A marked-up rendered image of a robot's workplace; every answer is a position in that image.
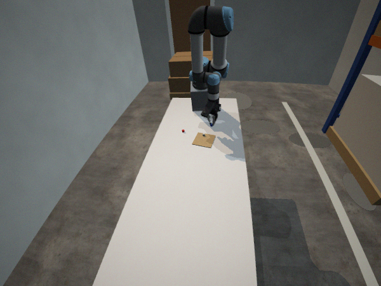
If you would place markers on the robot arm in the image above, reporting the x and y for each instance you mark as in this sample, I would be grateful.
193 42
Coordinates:
205 74

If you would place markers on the tan square mat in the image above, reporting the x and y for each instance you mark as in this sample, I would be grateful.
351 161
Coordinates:
205 141

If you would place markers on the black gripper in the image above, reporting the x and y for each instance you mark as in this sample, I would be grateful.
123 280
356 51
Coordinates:
213 114

